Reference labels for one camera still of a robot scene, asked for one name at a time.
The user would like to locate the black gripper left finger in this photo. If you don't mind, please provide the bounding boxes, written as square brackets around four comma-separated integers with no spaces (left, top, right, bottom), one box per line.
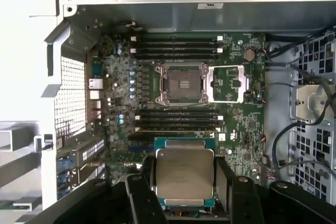
[25,155,169,224]

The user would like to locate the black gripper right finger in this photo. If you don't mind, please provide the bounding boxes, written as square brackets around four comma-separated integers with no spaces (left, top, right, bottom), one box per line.
[214,155,336,224]

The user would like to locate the CPU with silver heat spreader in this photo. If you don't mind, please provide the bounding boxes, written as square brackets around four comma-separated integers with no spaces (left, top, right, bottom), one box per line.
[153,136,218,207]

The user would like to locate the blue expansion slot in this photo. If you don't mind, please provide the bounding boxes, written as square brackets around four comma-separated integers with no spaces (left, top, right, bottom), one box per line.
[128,145,156,154]

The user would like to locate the black expansion slot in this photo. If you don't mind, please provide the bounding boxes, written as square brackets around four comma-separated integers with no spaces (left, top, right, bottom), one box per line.
[128,133,156,142]

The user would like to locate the black RAM slot white latches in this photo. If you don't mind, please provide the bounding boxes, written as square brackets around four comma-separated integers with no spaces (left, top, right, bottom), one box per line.
[134,114,224,121]
[129,36,224,42]
[134,126,223,133]
[129,47,224,54]

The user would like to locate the CPU socket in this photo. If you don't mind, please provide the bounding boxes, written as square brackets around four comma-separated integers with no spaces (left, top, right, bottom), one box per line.
[154,62,208,107]

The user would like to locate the green motherboard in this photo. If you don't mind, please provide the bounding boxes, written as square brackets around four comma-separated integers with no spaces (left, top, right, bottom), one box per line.
[86,31,267,186]

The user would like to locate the perforated metal drive cage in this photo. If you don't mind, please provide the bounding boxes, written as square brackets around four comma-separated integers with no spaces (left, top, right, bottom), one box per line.
[288,30,336,199]

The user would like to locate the round coin cell battery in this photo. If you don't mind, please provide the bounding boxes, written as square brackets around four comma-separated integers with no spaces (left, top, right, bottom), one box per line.
[243,48,257,61]

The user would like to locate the open PC case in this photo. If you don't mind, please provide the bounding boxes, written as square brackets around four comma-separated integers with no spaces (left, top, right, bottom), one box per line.
[40,0,336,224]

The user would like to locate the white case label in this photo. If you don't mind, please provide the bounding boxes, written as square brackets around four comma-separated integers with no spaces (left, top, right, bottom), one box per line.
[196,2,224,10]

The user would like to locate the curved black wire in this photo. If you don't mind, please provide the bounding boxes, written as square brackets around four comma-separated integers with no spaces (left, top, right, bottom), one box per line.
[271,103,336,173]

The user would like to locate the thick black wire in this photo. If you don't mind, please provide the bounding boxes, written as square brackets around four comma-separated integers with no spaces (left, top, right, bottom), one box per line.
[264,60,336,90]

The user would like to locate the small white wire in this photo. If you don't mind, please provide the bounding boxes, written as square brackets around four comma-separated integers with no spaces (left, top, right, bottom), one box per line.
[124,21,144,31]

